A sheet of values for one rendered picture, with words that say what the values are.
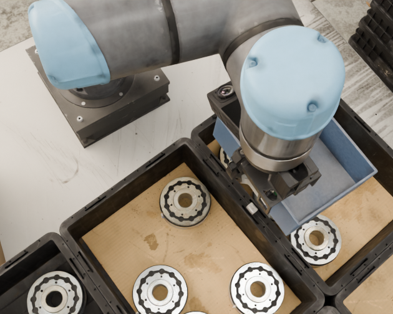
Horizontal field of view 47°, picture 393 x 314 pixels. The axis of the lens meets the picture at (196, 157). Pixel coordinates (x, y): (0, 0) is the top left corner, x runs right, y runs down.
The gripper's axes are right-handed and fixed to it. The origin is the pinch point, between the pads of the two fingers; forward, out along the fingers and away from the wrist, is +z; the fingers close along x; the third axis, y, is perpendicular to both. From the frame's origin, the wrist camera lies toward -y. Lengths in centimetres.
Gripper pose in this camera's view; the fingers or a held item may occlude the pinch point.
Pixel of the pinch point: (254, 171)
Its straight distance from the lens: 67.4
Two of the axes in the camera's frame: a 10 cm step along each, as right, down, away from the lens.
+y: 5.2, 8.1, -2.8
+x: 8.5, -5.2, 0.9
